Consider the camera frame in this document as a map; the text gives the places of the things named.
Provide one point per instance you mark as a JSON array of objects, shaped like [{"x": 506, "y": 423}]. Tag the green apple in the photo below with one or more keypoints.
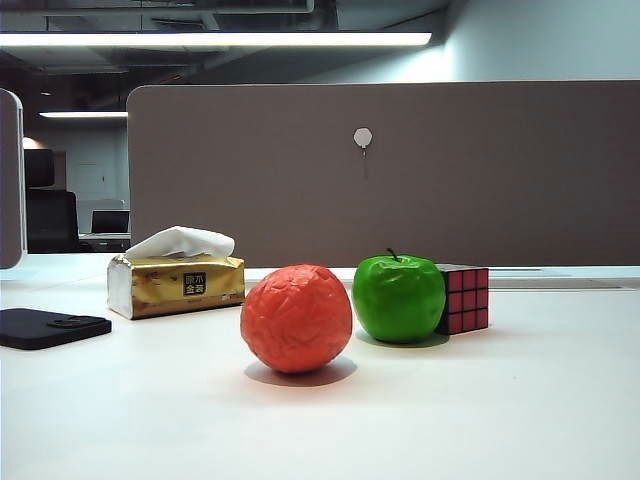
[{"x": 397, "y": 300}]

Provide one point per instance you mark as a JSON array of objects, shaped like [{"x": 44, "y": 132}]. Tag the orange crinkled ball fruit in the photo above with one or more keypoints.
[{"x": 295, "y": 320}]

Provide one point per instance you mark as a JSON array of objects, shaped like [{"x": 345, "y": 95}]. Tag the Rubik's cube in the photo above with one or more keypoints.
[{"x": 467, "y": 300}]

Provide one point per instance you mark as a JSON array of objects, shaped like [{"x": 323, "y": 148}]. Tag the white round adhesive hook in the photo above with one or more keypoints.
[{"x": 363, "y": 137}]

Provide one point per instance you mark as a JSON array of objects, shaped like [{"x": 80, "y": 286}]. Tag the large brown desk partition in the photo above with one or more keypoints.
[{"x": 450, "y": 200}]

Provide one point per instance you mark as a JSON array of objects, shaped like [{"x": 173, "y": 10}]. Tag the gold tissue pack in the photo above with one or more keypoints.
[{"x": 160, "y": 292}]

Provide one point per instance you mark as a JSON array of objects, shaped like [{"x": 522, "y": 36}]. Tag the dark laptop screen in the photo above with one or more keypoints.
[{"x": 110, "y": 222}]

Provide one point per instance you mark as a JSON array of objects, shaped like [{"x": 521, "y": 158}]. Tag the long ceiling light strip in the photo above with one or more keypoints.
[{"x": 225, "y": 39}]

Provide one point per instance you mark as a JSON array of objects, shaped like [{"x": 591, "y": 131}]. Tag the white background desk screen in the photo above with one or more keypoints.
[{"x": 85, "y": 215}]

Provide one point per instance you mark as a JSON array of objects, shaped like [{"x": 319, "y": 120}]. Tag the short ceiling light strip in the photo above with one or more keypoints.
[{"x": 82, "y": 114}]

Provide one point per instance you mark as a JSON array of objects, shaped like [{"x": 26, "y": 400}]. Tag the black office chair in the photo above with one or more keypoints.
[{"x": 50, "y": 220}]

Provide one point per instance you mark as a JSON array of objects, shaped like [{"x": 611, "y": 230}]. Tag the black smartphone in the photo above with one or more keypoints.
[{"x": 40, "y": 330}]

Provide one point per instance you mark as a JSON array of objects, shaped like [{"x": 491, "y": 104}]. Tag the small brown desk partition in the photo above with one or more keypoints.
[{"x": 10, "y": 190}]

